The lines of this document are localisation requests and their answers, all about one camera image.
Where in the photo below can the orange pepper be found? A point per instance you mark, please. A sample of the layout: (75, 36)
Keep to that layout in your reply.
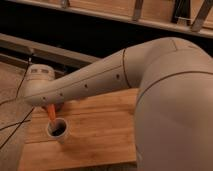
(51, 114)

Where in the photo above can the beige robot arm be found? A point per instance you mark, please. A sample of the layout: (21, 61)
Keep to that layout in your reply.
(173, 119)

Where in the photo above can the white ceramic cup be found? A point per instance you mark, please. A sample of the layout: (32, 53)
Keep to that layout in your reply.
(58, 130)

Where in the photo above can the wooden cutting board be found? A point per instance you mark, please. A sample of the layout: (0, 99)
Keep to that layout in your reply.
(100, 132)

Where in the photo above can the dark red bowl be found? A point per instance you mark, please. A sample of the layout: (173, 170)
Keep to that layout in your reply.
(59, 106)

